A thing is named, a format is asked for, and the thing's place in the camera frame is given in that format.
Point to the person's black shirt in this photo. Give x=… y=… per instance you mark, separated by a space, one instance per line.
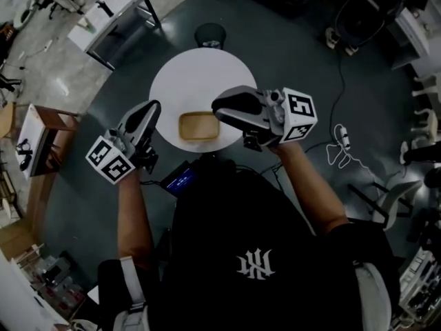
x=241 y=226

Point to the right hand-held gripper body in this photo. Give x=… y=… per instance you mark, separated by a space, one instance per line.
x=299 y=109

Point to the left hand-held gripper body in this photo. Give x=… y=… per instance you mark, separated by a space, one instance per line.
x=103 y=153

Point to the white wooden chair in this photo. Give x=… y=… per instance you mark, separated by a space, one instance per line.
x=429 y=116

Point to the round white table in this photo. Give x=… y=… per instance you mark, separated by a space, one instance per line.
x=200 y=74

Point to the wooden desk with white top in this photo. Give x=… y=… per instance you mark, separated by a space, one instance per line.
x=34 y=126

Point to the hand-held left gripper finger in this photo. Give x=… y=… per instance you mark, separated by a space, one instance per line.
x=135 y=119
x=148 y=116

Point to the black tablet with blue screen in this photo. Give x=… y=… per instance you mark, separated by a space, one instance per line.
x=181 y=179

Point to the person's right forearm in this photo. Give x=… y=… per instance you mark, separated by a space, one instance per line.
x=310 y=188

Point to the wooden tray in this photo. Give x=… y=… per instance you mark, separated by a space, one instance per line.
x=198 y=126

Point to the person's left forearm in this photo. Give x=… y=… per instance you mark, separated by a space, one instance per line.
x=134 y=216

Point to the white power strip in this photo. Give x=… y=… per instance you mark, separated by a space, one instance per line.
x=344 y=138

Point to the steel table with white top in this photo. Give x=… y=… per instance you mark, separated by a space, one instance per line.
x=110 y=9

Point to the white chair with black legs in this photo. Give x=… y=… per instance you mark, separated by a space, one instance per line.
x=396 y=195

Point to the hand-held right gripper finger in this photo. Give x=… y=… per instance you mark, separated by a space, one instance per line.
x=241 y=111
x=241 y=100

